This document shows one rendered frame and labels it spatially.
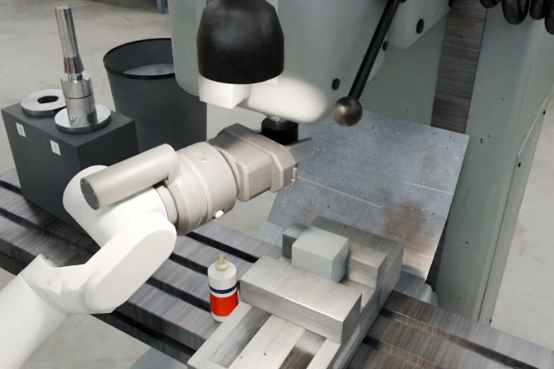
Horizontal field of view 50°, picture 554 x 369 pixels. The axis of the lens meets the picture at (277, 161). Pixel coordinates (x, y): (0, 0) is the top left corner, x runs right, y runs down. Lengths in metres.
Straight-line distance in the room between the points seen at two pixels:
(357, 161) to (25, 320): 0.69
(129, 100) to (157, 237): 2.11
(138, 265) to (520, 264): 2.17
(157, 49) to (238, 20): 2.57
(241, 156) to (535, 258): 2.12
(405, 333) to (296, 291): 0.19
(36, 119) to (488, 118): 0.76
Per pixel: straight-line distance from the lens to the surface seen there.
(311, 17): 0.57
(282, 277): 0.80
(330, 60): 0.59
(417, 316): 0.92
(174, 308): 0.92
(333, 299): 0.77
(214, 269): 0.84
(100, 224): 0.61
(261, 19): 0.47
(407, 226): 1.08
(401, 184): 1.09
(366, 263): 0.83
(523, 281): 2.57
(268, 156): 0.68
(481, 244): 1.17
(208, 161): 0.65
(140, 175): 0.60
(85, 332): 2.29
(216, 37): 0.47
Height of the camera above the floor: 1.60
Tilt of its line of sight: 31 degrees down
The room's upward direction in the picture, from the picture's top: straight up
